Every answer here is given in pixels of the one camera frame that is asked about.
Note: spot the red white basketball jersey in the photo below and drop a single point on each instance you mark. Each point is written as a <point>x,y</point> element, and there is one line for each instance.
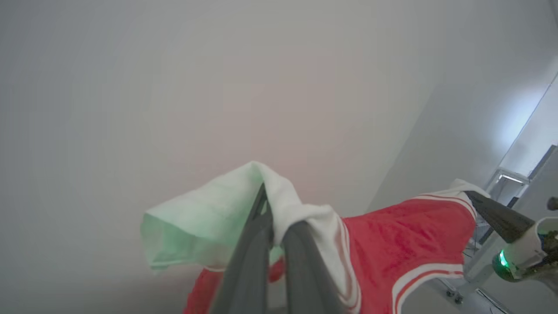
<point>392,244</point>

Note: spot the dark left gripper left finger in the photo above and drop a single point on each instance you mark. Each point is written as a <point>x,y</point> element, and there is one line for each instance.
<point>248,266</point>

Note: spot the grey metal frame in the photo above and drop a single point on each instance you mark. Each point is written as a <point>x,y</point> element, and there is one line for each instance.
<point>505,178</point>

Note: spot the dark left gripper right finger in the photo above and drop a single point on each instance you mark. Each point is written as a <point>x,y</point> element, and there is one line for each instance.
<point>305,270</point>

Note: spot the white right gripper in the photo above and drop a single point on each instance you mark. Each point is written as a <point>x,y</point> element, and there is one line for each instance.
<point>529,253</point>

